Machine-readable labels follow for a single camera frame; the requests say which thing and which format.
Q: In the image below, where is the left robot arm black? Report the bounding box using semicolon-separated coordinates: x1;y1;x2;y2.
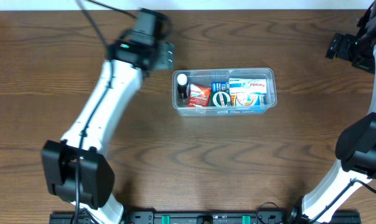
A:
42;29;174;223

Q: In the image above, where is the blue Kool Fever box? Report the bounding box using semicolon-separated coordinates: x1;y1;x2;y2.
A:
210;81;266;107

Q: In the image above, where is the clear plastic container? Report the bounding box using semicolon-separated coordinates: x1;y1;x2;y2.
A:
172;68;277;116

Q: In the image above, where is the black bottle white cap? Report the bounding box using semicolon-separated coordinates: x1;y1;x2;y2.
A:
177;73;189;99

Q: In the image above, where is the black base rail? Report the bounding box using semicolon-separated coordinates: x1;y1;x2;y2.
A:
49;210;362;224

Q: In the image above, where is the red orange sachet packet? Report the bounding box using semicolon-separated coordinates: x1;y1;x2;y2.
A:
187;84;211;107

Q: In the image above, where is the white blue Panadol box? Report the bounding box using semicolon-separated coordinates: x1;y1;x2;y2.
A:
228;78;267;95

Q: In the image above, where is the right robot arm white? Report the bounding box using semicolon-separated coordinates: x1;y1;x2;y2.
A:
285;0;376;223

